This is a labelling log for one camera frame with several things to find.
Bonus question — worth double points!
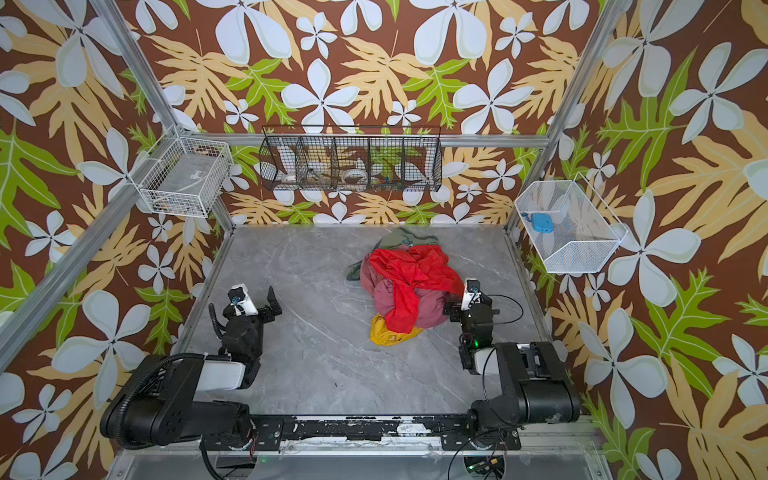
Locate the green printed t-shirt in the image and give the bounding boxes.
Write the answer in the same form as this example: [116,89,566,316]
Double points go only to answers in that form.
[345,227,439,281]

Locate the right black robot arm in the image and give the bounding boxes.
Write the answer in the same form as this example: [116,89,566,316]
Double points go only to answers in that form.
[443,291,581,435]

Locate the maroon pink cloth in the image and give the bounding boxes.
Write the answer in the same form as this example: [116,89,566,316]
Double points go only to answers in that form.
[360,260,459,329]

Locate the white wire basket left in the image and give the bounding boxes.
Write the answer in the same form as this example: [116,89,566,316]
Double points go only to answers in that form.
[133,135,233,218]

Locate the blue object in basket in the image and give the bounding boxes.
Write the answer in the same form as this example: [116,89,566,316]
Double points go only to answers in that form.
[522,213,554,234]

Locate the yellow cloth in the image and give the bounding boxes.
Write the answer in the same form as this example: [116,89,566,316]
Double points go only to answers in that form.
[369,314,423,347]

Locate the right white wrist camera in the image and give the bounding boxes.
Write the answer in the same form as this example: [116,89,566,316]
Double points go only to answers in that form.
[461,278,482,311]

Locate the black wire basket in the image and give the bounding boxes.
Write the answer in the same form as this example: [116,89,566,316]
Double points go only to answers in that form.
[255,125,444,192]

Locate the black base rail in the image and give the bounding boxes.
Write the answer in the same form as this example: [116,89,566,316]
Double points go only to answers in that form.
[203,414,521,454]

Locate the white mesh basket right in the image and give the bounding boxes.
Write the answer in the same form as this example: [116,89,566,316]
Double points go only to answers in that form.
[515,174,629,276]

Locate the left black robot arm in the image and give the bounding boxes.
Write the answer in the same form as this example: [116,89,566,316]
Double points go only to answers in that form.
[99,284,282,450]

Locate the white bowl in basket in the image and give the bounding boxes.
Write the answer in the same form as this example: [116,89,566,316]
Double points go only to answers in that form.
[341,168,369,185]

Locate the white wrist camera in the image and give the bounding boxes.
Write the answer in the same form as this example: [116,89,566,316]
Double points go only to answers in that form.
[461,278,482,311]
[228,284,258,316]

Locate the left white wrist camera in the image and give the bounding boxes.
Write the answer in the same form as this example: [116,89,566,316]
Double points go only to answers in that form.
[228,284,258,316]

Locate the red cloth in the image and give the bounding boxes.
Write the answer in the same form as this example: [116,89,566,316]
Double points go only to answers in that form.
[368,245,464,334]

